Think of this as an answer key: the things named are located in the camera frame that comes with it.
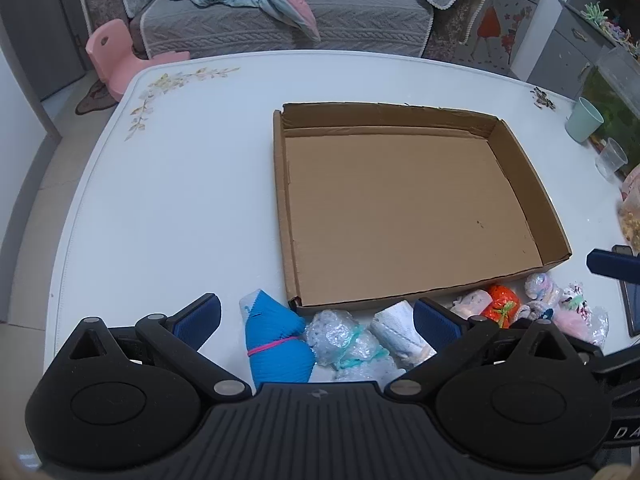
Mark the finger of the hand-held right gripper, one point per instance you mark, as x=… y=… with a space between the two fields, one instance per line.
x=612 y=262
x=622 y=365

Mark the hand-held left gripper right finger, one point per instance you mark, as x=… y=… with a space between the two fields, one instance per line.
x=435 y=322

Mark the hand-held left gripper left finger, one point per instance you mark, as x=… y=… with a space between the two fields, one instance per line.
x=197 y=317

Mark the white towel roll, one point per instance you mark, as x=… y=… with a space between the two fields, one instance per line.
x=397 y=327

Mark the blue sock bundle pink band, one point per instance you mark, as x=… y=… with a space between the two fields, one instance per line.
x=277 y=340

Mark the bubble wrap bundle teal band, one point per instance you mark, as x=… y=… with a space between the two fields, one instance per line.
x=335 y=337

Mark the shallow cardboard box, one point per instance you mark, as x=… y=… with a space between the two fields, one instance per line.
x=400 y=200

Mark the black smartphone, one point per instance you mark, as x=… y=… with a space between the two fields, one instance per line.
x=631 y=295

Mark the lilac cloth roll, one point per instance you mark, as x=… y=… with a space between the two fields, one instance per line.
x=472 y=304

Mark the clear snack container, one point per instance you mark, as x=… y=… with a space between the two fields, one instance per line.
x=631 y=210

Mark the pink fluffy ball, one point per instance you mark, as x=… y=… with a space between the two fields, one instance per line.
x=570 y=322

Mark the orange bag bundle green tie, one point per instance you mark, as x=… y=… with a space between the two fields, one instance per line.
x=501 y=305

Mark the pastel bubble wrap bundle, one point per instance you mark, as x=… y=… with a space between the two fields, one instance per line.
x=542 y=287

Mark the clear plastic cup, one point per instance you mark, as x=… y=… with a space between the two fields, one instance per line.
x=611 y=160

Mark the green cup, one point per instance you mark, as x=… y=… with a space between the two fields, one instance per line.
x=584 y=120

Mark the glass fish tank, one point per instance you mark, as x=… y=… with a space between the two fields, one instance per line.
x=617 y=90

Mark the grey cabinet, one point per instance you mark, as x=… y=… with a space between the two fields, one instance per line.
x=565 y=45

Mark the colourful toys on cabinet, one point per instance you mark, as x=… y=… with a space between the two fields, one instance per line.
x=607 y=22

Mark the brown floor mat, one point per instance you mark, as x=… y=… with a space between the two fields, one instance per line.
x=95 y=97

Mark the pink plastic stool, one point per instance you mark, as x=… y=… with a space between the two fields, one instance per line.
x=112 y=55

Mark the grey sofa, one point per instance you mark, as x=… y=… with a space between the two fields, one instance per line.
x=350 y=15

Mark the dark door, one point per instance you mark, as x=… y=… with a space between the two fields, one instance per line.
x=45 y=25

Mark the wall sticker of figure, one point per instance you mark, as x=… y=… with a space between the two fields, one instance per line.
x=492 y=20

